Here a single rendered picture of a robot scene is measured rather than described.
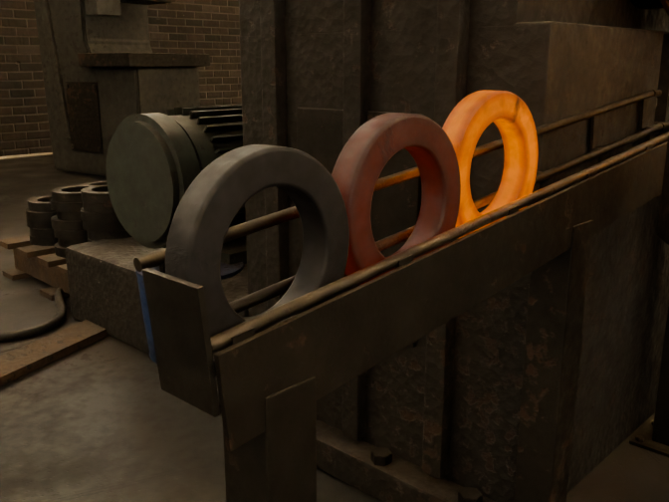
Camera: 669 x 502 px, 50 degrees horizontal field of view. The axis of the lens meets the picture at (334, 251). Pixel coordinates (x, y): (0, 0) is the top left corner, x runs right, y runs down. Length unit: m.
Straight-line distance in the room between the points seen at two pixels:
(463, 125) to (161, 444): 1.10
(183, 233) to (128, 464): 1.11
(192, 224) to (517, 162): 0.51
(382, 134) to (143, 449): 1.13
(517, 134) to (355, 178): 0.31
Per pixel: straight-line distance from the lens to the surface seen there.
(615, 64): 1.34
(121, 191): 2.17
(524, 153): 0.93
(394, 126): 0.70
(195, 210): 0.55
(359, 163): 0.67
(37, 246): 2.94
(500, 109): 0.87
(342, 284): 0.64
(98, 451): 1.69
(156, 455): 1.64
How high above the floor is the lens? 0.81
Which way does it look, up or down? 15 degrees down
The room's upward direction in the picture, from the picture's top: straight up
